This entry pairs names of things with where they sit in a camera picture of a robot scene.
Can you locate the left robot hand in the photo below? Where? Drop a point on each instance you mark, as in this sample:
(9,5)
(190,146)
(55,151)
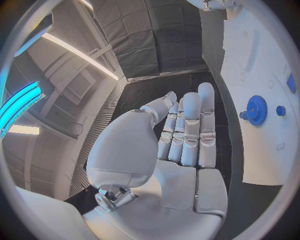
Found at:
(131,146)

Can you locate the white task board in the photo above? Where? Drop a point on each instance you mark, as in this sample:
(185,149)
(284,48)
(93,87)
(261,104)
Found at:
(260,150)

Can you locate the small blue peg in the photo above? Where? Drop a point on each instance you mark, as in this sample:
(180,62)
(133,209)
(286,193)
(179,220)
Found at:
(243,115)

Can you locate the glowing light bar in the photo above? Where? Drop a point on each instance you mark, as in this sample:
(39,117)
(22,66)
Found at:
(18,106)

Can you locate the blue gear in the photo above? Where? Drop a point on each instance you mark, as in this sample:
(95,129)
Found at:
(256,110)

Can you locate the oblong blue peg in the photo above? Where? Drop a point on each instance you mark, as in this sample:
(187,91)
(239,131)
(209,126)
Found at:
(291,83)

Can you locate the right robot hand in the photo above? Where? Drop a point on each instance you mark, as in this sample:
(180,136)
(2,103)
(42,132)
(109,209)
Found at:
(211,4)

